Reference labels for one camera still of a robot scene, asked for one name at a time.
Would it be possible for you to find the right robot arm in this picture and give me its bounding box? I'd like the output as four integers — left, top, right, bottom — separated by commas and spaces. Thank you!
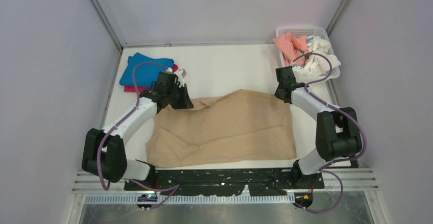
274, 66, 363, 189

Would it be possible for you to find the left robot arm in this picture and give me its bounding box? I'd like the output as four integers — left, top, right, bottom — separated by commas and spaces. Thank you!
81, 69, 194, 190

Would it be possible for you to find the folded magenta t shirt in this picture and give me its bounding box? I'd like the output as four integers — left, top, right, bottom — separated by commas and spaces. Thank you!
119, 63, 179, 93

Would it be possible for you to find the folded blue t shirt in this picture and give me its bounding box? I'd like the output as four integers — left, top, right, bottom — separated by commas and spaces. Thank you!
119, 53, 175, 88

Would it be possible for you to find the white t shirt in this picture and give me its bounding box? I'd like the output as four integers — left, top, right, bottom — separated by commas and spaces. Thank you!
302, 35, 341, 77

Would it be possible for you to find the pink t shirt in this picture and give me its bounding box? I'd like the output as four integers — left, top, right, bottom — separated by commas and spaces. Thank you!
273, 33, 309, 66

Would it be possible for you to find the white plastic basket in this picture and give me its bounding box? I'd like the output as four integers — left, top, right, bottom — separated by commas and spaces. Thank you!
273, 26, 341, 83

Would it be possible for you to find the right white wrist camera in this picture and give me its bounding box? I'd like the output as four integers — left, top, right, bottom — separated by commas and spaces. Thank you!
292, 65, 307, 78

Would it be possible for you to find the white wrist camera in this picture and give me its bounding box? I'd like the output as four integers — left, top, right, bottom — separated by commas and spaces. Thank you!
292, 65, 307, 78
173, 69, 186, 87

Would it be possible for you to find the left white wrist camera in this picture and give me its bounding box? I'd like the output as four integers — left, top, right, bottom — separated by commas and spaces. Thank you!
173, 69, 186, 87

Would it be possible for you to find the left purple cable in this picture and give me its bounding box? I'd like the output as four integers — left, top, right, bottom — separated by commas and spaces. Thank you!
96, 62, 181, 210

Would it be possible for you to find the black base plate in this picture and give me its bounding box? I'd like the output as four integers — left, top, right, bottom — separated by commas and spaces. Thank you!
142, 168, 324, 196

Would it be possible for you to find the aluminium frame rail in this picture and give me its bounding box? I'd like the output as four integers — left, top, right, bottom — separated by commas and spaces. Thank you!
72, 168, 379, 206

